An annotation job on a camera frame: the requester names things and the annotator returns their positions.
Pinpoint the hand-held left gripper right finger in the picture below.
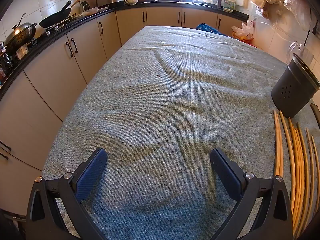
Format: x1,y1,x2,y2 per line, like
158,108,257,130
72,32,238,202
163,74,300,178
209,148,293,240

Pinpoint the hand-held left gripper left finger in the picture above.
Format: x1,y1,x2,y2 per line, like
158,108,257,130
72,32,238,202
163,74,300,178
25,147,108,240

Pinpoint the row of wooden chopsticks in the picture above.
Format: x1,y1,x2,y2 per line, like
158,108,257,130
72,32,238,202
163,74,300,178
273,109,320,240

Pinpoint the dark grey utensil holder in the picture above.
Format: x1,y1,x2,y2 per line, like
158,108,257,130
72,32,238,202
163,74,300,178
271,53,320,118

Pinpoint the grey green tablecloth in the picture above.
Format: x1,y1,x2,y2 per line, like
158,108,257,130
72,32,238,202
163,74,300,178
41,25,320,240

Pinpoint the small metal box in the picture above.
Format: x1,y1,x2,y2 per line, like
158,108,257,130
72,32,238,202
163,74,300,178
15,45,28,58

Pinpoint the clear bag with orange contents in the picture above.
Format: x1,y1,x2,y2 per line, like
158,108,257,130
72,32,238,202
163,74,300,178
231,21,255,43

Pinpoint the clear glass pitcher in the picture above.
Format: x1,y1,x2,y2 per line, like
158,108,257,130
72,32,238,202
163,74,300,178
286,41,314,67

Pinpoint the blue plastic bag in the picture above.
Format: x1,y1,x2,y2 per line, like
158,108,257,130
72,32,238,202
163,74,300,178
195,23,232,37

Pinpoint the gas stove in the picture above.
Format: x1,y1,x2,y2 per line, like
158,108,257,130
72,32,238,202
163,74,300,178
45,17,75,36

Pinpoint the black kitchen countertop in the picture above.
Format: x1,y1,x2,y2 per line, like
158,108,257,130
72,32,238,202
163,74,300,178
0,1,250,98

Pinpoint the steel wok with lid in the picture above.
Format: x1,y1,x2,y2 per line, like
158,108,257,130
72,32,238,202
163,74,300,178
4,12,37,54

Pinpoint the black frying pan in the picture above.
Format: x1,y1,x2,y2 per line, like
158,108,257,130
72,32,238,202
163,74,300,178
39,0,73,28

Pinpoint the white tray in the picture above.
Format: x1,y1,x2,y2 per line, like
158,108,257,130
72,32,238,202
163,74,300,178
80,6,109,16

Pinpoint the white detergent bottle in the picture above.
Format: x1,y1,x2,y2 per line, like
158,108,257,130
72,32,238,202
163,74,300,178
222,0,236,12

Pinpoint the large clear hanging bag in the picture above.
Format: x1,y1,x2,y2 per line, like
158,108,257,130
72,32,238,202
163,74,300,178
284,0,313,32

